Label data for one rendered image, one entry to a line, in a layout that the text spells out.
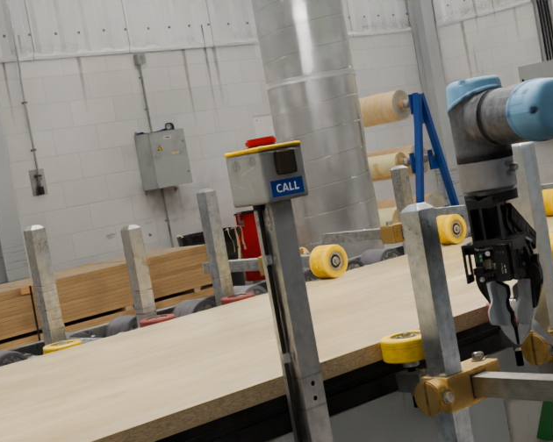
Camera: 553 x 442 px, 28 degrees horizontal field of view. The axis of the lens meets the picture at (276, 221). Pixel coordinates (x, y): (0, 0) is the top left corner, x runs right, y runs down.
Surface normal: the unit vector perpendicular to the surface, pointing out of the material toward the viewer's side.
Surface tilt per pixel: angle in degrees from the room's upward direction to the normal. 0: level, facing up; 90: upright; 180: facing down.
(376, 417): 90
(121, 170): 90
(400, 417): 90
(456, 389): 90
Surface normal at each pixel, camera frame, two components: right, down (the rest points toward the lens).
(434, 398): -0.75, 0.17
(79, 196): 0.67, -0.08
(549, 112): 0.44, -0.03
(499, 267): -0.48, 0.14
